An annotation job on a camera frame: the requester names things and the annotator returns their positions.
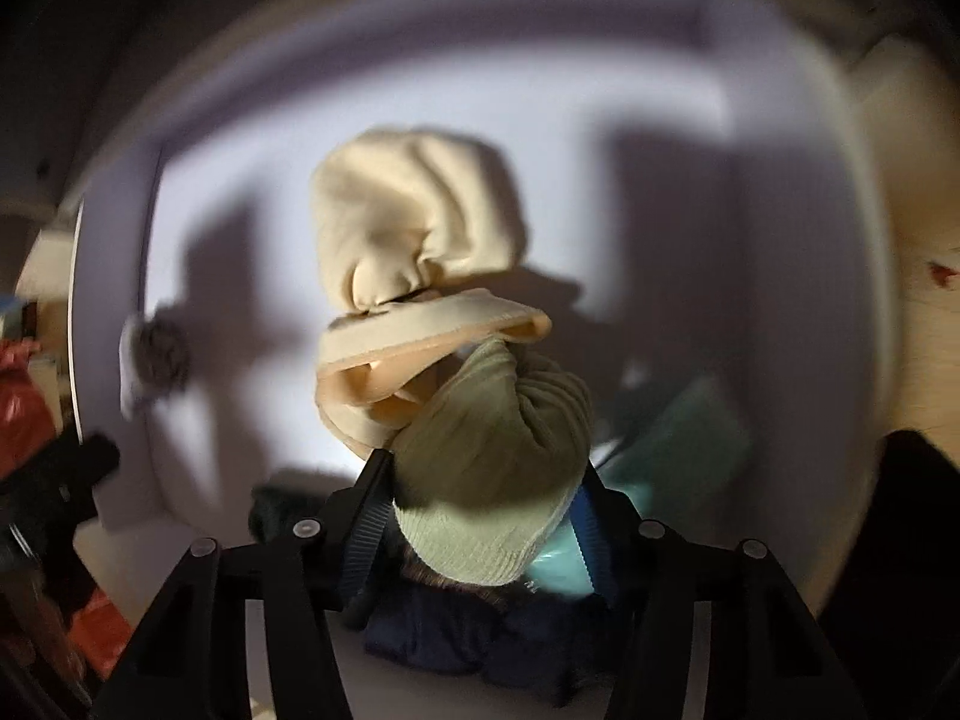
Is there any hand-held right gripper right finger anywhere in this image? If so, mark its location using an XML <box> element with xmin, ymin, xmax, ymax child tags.
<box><xmin>574</xmin><ymin>465</ymin><xmax>871</xmax><ymax>720</ymax></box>

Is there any peach padded garment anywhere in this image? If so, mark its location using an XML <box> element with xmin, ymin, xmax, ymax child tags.
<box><xmin>315</xmin><ymin>289</ymin><xmax>554</xmax><ymax>462</ymax></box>

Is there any grey cloth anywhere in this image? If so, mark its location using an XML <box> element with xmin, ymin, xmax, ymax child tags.
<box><xmin>118</xmin><ymin>311</ymin><xmax>192</xmax><ymax>421</ymax></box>

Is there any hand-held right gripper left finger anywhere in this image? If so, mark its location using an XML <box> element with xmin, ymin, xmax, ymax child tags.
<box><xmin>90</xmin><ymin>450</ymin><xmax>395</xmax><ymax>720</ymax></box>

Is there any teal cloth in clear packet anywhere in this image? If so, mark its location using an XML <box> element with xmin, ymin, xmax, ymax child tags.
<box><xmin>525</xmin><ymin>375</ymin><xmax>751</xmax><ymax>593</ymax></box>

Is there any green knit sock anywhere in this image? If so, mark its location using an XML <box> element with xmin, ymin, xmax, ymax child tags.
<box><xmin>390</xmin><ymin>337</ymin><xmax>597</xmax><ymax>586</ymax></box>

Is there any cream cloth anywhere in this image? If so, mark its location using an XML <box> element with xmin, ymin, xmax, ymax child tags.
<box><xmin>310</xmin><ymin>129</ymin><xmax>530</xmax><ymax>316</ymax></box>

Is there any white drawer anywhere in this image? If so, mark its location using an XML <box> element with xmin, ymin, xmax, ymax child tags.
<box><xmin>66</xmin><ymin>0</ymin><xmax>908</xmax><ymax>720</ymax></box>

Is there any navy lace underwear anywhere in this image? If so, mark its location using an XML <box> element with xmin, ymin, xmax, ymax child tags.
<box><xmin>364</xmin><ymin>577</ymin><xmax>623</xmax><ymax>706</ymax></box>

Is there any person's right leg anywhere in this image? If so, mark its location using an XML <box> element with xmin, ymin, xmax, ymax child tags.
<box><xmin>817</xmin><ymin>427</ymin><xmax>960</xmax><ymax>720</ymax></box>

